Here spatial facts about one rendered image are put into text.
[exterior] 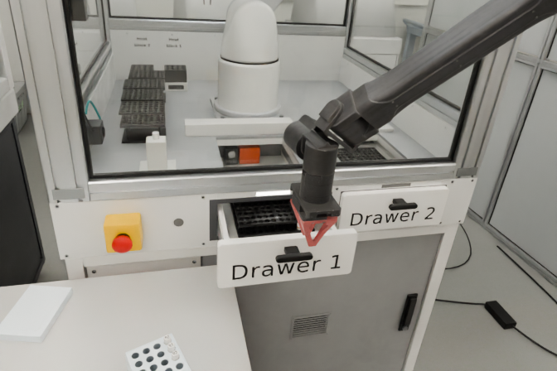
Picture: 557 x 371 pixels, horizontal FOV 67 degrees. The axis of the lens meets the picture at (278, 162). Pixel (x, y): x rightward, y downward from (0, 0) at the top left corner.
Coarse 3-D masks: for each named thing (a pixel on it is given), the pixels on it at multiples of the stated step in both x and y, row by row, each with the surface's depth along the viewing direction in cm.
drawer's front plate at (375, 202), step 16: (352, 192) 102; (368, 192) 102; (384, 192) 103; (400, 192) 104; (416, 192) 105; (432, 192) 106; (448, 192) 108; (352, 208) 103; (368, 208) 104; (384, 208) 105; (416, 208) 108; (368, 224) 106; (384, 224) 107; (400, 224) 109; (416, 224) 110
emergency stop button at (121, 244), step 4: (120, 236) 86; (124, 236) 86; (116, 240) 85; (120, 240) 85; (124, 240) 86; (128, 240) 86; (112, 244) 86; (116, 244) 85; (120, 244) 85; (124, 244) 86; (128, 244) 86; (132, 244) 87; (116, 248) 86; (120, 248) 86; (124, 248) 86; (128, 248) 87; (120, 252) 86; (124, 252) 87
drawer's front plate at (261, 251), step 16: (224, 240) 82; (240, 240) 82; (256, 240) 82; (272, 240) 83; (288, 240) 84; (304, 240) 85; (320, 240) 86; (336, 240) 87; (352, 240) 88; (224, 256) 82; (240, 256) 83; (256, 256) 84; (272, 256) 85; (320, 256) 88; (352, 256) 90; (224, 272) 84; (240, 272) 85; (256, 272) 86; (304, 272) 89; (320, 272) 90; (336, 272) 91
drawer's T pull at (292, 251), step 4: (284, 248) 84; (288, 248) 83; (292, 248) 84; (296, 248) 84; (284, 252) 84; (288, 252) 82; (292, 252) 83; (296, 252) 83; (308, 252) 83; (276, 256) 81; (280, 256) 81; (284, 256) 81; (288, 256) 81; (292, 256) 81; (296, 256) 81; (300, 256) 82; (304, 256) 82; (308, 256) 82; (312, 256) 82; (276, 260) 81; (280, 260) 81; (284, 260) 81; (288, 260) 81; (292, 260) 82; (296, 260) 82; (300, 260) 82; (304, 260) 82
